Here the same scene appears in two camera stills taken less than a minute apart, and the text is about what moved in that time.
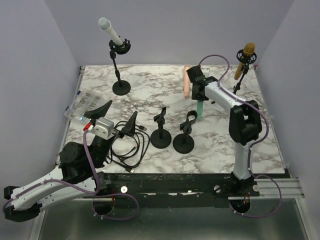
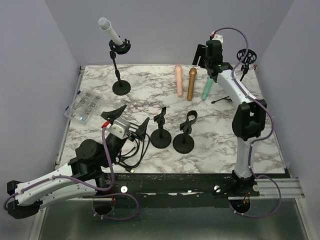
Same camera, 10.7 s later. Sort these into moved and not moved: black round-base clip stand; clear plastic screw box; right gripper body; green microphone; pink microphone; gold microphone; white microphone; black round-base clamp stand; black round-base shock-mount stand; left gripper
Moved: gold microphone; left gripper; pink microphone; green microphone; right gripper body
Not moved: black round-base shock-mount stand; white microphone; black round-base clamp stand; clear plastic screw box; black round-base clip stand
